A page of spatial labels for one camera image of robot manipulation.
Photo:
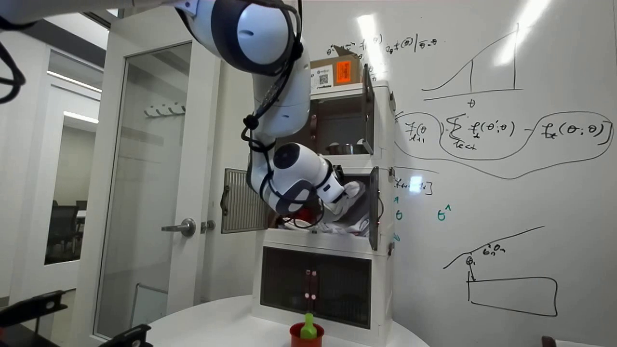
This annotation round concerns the white door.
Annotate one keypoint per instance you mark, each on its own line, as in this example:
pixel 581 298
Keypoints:
pixel 152 169

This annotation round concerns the red pot with green plant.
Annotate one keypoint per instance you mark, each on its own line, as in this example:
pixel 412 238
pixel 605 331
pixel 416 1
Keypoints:
pixel 308 333

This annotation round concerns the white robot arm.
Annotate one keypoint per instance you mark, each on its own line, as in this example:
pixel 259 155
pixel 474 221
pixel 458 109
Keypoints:
pixel 263 40

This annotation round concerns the silver door handle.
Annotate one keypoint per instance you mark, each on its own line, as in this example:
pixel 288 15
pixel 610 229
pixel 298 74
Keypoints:
pixel 186 229

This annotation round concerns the white stacked cabinet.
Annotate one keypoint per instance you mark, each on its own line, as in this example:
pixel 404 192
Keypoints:
pixel 333 269

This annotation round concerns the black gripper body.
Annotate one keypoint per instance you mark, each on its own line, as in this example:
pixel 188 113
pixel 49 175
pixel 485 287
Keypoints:
pixel 350 204

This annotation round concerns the brown cardboard box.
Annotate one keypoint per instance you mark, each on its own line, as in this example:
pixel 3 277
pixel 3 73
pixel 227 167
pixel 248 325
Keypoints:
pixel 335 73

